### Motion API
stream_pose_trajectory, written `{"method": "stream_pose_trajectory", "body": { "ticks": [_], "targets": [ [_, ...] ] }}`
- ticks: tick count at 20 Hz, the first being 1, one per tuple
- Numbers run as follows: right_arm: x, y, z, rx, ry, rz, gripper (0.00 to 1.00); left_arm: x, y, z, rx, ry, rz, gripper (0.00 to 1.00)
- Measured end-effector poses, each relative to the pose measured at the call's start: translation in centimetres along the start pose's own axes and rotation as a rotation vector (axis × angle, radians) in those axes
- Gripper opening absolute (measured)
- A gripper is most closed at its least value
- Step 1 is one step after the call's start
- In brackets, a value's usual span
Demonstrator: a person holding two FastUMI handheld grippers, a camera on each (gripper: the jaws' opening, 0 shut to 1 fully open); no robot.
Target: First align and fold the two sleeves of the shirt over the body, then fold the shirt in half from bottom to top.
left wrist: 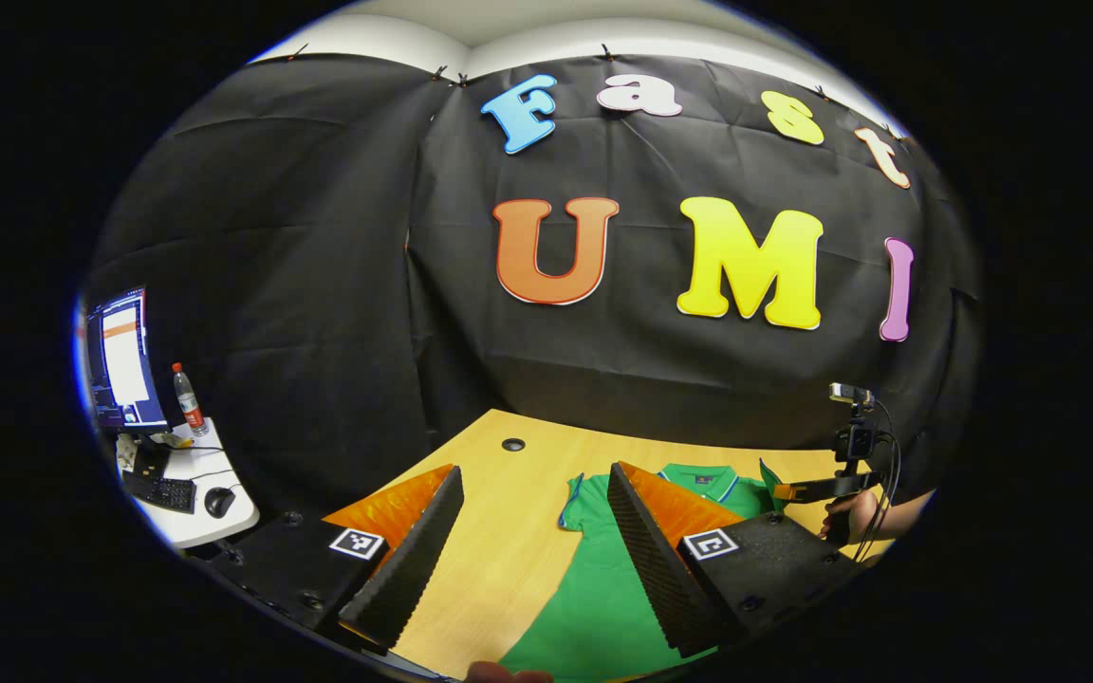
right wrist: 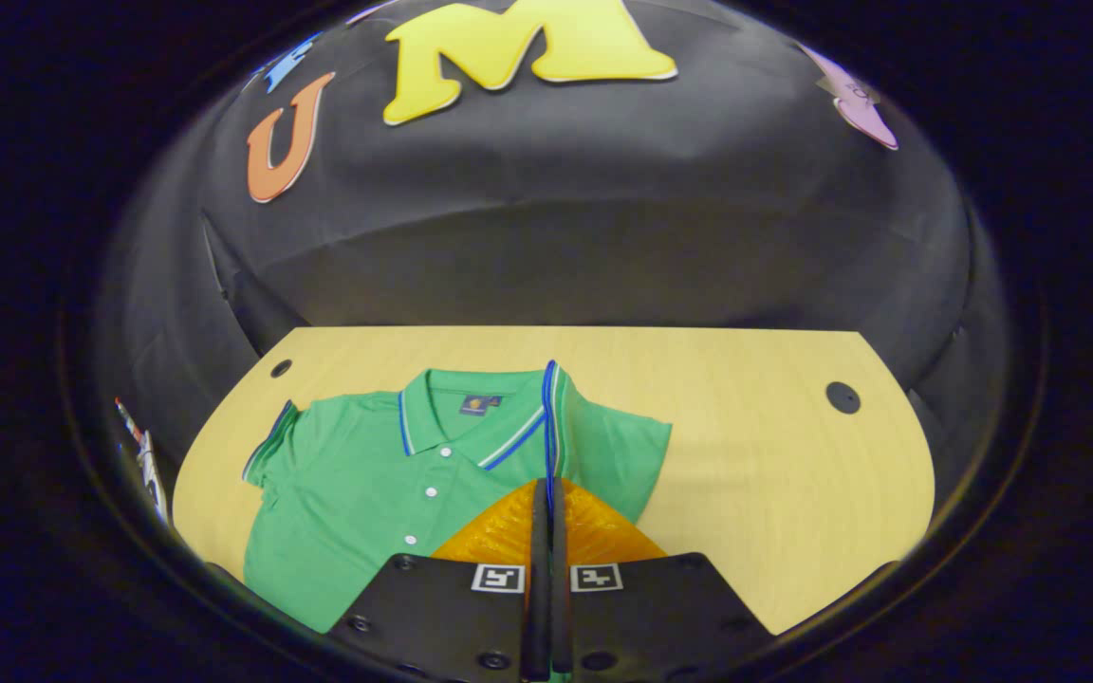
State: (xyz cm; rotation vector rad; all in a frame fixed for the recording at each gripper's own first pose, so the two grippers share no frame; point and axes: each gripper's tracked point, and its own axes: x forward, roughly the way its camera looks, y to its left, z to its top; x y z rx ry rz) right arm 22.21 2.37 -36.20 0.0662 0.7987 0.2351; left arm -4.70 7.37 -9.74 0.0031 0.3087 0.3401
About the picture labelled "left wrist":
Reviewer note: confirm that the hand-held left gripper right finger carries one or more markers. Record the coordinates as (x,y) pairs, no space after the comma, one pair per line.
(660,579)

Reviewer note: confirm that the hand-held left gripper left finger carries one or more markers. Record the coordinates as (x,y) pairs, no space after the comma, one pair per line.
(414,569)

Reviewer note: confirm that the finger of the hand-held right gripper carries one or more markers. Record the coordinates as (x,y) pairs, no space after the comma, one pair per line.
(822,489)

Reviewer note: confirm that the green T-shirt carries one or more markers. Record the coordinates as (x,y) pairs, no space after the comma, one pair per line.
(594,588)

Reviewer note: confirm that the white side desk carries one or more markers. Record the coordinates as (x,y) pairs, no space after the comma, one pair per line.
(224,531)

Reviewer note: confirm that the black computer mouse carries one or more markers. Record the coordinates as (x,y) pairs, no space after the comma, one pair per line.
(220,503)

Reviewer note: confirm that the black keyboard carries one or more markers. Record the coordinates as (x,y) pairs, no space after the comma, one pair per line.
(162,493)

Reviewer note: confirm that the clear plastic water bottle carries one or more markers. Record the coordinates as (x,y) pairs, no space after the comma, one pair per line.
(190,408)

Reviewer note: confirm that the black backdrop cloth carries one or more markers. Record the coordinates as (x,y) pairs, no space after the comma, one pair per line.
(319,285)

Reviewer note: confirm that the computer monitor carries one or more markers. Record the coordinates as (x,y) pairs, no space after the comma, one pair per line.
(124,360)

